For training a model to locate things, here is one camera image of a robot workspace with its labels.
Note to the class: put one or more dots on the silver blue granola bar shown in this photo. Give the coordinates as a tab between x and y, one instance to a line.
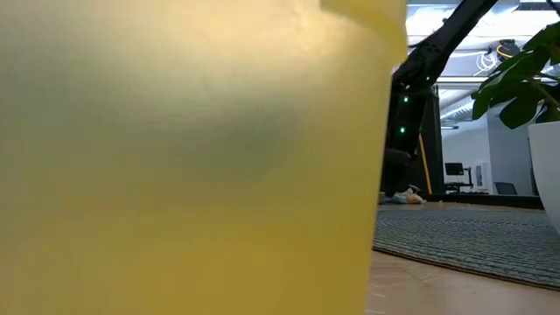
404	199

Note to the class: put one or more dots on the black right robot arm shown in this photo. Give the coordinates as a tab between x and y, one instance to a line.
431	48

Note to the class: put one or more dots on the black computer monitor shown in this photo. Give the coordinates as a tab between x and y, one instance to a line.
454	168

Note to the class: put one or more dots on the grey round woven mat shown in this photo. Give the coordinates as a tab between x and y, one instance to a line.
472	240

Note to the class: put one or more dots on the long ceiling light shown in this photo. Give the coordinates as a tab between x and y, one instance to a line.
461	79

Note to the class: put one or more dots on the green leafy plant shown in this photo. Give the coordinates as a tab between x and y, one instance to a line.
518	94

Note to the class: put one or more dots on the white plant pot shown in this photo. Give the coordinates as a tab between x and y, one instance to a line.
549	170

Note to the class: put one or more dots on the black yellow ceiling device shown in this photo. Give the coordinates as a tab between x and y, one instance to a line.
507	49

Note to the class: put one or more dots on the yellow plastic bin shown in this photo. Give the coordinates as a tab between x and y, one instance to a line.
188	166

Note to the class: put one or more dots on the white wall device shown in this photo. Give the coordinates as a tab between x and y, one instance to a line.
480	175

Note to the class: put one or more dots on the black metal table frame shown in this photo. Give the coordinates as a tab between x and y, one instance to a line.
490	201

